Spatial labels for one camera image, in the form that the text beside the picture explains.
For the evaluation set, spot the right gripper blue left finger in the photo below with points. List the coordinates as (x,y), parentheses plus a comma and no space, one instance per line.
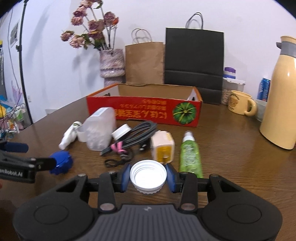
(122,179)

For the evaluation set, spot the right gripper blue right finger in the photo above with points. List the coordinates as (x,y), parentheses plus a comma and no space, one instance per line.
(173,179)

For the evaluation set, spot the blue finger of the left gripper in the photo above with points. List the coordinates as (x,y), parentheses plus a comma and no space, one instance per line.
(43,164)
(13,147)

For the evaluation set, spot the blue plastic cap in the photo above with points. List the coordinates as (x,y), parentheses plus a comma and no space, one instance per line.
(64,162)

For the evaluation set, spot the green spray bottle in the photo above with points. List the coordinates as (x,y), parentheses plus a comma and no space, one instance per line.
(190,160)

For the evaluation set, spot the white plastic jar lid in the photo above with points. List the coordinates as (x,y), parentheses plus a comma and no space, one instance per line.
(148,176)

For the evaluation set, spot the white yellow power adapter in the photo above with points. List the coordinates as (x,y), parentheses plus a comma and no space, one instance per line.
(162,147)

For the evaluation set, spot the white tube bottle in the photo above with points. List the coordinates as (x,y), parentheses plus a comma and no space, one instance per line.
(70,135)

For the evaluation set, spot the small white round lid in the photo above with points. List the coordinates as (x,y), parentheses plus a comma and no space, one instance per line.
(121,131)

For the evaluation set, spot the translucent white plastic container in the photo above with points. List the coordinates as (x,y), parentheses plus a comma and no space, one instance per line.
(99,128)

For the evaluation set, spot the red cardboard pumpkin box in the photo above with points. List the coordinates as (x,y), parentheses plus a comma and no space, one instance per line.
(161,103)

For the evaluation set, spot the black tripod stand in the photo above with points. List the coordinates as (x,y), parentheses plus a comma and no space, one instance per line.
(19,48)

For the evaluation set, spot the yellow ceramic mug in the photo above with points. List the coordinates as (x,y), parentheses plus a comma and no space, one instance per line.
(242,103)

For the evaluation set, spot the clear food storage container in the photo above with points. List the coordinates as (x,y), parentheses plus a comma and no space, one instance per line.
(228,85)

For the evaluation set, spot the purple white ceramic vase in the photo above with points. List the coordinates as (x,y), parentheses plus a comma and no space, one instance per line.
(112,66)

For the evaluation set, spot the yellow thermos jug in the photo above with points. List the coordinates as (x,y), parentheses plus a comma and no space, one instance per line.
(278,124)

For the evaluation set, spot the purple white small jar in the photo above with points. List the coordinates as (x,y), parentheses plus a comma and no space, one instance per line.
(229,72)

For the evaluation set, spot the brown paper bag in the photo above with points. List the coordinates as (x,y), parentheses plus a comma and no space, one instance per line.
(144,59)

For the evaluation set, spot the blue soda can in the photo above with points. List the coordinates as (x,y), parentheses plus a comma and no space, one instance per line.
(263,89)

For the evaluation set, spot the black paper bag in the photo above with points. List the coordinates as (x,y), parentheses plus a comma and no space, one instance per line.
(195,57)

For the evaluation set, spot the dried pink flower bouquet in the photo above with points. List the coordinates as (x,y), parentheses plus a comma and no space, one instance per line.
(99,27)

